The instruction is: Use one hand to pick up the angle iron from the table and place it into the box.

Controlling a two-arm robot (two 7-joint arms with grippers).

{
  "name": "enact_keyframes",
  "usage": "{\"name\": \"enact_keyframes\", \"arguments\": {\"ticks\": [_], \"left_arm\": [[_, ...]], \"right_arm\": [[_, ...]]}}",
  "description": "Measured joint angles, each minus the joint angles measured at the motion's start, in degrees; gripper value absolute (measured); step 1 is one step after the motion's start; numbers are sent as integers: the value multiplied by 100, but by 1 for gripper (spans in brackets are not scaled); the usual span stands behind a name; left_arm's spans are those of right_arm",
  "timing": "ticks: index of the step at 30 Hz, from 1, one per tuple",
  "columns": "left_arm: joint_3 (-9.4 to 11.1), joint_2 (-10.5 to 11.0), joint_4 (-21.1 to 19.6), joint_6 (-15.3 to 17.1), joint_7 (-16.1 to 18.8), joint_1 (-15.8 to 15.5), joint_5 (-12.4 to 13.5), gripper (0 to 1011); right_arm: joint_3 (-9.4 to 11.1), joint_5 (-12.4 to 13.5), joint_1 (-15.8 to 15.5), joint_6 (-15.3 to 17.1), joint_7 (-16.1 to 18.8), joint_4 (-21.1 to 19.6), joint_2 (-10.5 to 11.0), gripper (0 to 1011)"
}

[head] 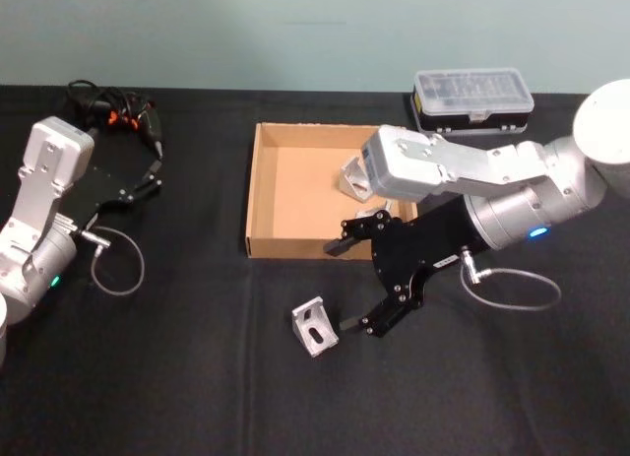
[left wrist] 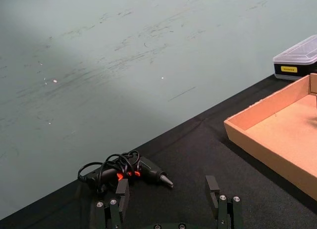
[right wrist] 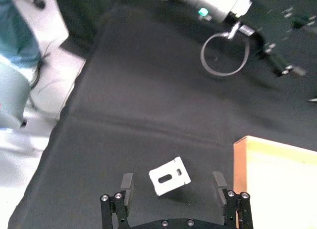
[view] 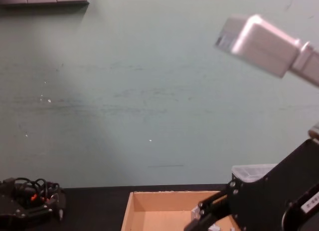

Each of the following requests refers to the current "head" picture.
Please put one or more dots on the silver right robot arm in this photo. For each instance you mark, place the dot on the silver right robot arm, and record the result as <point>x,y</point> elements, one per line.
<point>517,210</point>

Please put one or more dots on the shallow brown cardboard tray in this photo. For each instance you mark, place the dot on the shallow brown cardboard tray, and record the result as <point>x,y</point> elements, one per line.
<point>295,190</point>

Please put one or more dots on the black tablecloth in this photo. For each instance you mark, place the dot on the black tablecloth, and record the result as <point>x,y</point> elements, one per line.
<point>197,377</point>

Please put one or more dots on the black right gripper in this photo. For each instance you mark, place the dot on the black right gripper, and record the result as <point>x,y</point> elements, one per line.
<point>413,244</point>

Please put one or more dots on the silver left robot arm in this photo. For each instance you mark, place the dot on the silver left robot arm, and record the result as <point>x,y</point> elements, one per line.
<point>49,150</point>

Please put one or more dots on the aluminium corner bracket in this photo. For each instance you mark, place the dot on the aluminium corner bracket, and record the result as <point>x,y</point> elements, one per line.
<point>315,328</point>
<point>352,180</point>

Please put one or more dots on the clear plastic case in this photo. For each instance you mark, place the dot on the clear plastic case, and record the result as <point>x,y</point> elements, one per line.
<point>472,94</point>

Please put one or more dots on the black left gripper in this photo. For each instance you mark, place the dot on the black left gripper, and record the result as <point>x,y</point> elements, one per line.
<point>101,185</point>

